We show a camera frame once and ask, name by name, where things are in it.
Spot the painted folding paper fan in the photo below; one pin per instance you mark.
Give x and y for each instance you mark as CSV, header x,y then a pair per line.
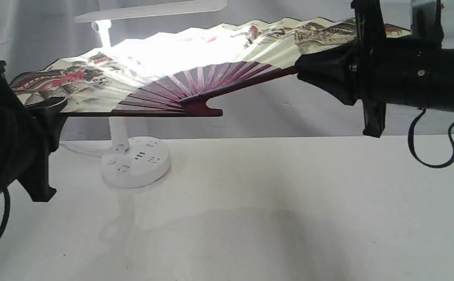
x,y
175,74

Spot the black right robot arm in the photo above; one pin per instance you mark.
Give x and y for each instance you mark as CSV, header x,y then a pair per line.
x,y
412,71

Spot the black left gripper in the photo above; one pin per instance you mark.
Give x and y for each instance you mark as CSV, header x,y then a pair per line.
x,y
28,135

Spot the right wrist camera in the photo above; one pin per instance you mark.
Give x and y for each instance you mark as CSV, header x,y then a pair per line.
x,y
426,20

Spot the grey fabric backdrop curtain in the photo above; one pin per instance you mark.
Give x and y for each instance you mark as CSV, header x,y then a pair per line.
x,y
34,33

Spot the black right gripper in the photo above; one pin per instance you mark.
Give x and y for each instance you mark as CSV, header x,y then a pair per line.
x,y
329,70

